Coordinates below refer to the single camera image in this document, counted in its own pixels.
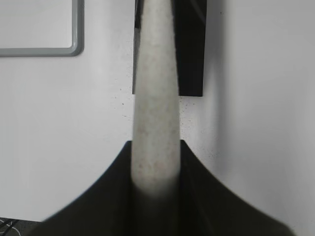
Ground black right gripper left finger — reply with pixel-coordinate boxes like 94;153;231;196
29;140;138;236

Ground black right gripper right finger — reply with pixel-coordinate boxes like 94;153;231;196
176;139;296;236

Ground steel kitchen knife white handle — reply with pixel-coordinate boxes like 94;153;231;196
131;0;180;197

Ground grey-rimmed white cutting board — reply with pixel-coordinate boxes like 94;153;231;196
0;0;85;57

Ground black cables on floor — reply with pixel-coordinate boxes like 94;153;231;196
0;217;22;236

